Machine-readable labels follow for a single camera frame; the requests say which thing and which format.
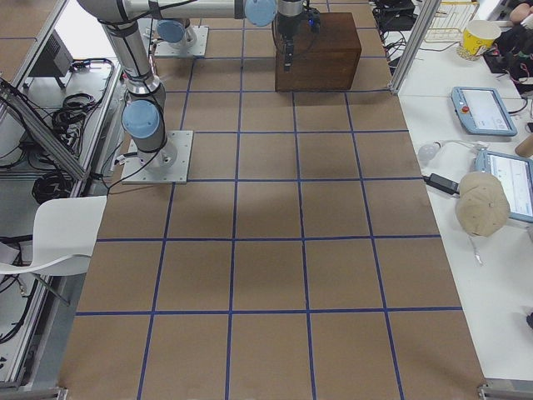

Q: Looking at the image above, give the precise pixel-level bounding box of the gold wire basket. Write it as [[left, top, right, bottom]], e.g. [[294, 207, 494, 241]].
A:
[[425, 1, 479, 43]]

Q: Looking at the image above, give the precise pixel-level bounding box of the black power adapter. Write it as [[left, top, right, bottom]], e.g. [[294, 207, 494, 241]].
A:
[[423, 173, 459, 195]]

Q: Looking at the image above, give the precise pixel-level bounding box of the yellow popcorn bucket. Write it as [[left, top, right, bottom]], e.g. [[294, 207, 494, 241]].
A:
[[456, 20, 501, 61]]

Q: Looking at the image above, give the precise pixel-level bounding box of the blue teach pendant near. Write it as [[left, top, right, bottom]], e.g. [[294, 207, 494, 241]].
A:
[[475, 150, 532, 223]]

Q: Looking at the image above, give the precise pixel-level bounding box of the dark wooden drawer cabinet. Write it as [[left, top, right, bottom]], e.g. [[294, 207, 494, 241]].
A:
[[274, 12, 362, 92]]

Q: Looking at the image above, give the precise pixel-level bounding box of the cardboard tube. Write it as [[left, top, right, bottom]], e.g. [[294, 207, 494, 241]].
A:
[[515, 136, 533, 158]]

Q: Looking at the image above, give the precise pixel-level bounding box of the white plastic chair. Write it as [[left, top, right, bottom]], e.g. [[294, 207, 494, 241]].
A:
[[1, 196, 107, 277]]

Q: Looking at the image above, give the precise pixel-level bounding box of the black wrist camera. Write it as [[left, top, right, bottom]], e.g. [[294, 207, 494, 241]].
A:
[[306, 8, 321, 34]]

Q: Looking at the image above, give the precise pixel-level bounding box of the beige baseball cap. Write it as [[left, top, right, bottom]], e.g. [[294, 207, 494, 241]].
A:
[[456, 172, 511, 237]]

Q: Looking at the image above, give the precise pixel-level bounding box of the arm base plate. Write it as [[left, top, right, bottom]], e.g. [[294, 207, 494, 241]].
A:
[[155, 26, 209, 58], [121, 130, 193, 184]]

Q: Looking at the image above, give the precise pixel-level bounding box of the blue teach pendant far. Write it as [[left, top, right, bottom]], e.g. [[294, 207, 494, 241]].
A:
[[451, 87, 517, 137]]

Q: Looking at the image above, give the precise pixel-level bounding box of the aluminium frame post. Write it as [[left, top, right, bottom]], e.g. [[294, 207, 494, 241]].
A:
[[389, 0, 441, 94]]

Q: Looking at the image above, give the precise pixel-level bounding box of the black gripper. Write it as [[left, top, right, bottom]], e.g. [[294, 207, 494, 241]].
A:
[[276, 12, 298, 70]]

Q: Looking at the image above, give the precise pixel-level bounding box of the grey control box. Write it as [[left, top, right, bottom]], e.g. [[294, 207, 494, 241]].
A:
[[23, 30, 74, 89]]

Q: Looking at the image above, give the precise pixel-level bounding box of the white light bulb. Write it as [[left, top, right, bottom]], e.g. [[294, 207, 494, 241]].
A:
[[417, 142, 442, 164]]

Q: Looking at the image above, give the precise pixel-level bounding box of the blue teach pendant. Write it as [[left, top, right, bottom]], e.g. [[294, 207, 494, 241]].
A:
[[451, 87, 517, 137], [475, 150, 532, 223]]

